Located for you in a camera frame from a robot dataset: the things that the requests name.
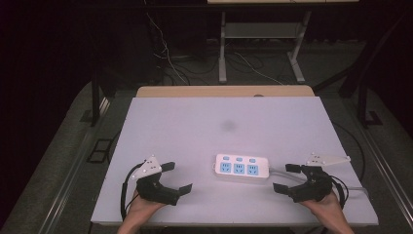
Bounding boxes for grey power strip cable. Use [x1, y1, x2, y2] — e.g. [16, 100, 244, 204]
[268, 167, 370, 196]

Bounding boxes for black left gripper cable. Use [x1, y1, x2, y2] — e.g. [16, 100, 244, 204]
[119, 159, 147, 222]

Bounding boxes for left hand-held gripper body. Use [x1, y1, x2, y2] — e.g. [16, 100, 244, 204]
[131, 154, 181, 207]

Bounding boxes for black metal stand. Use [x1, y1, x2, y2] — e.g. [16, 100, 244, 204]
[356, 74, 384, 129]
[79, 61, 113, 128]

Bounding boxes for white blue power strip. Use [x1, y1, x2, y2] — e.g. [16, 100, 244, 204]
[213, 153, 271, 184]

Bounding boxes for white metal desk frame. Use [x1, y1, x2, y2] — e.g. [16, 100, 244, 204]
[218, 11, 314, 85]

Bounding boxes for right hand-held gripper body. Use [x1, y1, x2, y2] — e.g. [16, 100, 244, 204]
[286, 152, 352, 204]

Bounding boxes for thin white floor cable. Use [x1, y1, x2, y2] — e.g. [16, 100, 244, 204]
[233, 51, 284, 86]

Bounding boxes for person's right hand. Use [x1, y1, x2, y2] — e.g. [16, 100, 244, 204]
[299, 190, 346, 225]

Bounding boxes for black floor cable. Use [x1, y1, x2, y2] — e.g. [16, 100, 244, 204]
[330, 120, 367, 183]

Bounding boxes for black floor bracket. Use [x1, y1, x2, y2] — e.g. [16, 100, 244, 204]
[86, 138, 114, 164]

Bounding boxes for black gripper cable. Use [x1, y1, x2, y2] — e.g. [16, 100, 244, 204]
[329, 175, 351, 211]
[119, 159, 147, 222]

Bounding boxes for metal floor rail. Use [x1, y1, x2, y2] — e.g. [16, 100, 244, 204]
[37, 97, 112, 234]
[342, 97, 413, 225]

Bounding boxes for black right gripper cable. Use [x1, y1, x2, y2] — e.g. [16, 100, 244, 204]
[329, 175, 351, 211]

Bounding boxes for person's left hand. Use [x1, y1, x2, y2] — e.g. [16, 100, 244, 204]
[124, 189, 168, 225]

